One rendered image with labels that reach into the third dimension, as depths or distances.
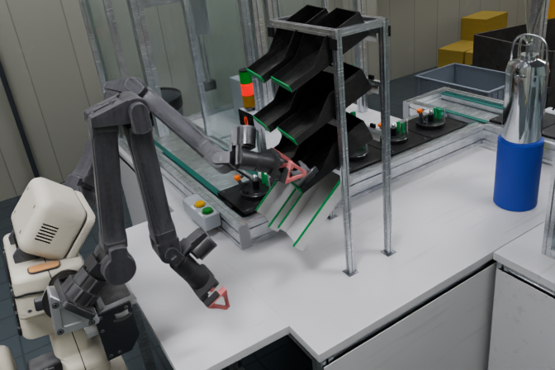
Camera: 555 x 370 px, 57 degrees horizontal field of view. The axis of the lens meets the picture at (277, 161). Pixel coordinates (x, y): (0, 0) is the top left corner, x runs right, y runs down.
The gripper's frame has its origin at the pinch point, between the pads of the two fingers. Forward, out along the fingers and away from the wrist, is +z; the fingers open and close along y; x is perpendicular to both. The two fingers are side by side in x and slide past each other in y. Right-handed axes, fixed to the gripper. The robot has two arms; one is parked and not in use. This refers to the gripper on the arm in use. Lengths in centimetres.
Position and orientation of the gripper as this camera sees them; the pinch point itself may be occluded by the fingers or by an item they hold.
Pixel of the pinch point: (296, 168)
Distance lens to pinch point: 157.0
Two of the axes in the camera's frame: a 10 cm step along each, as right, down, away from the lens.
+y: -3.9, -3.3, 8.6
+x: -2.7, 9.3, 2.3
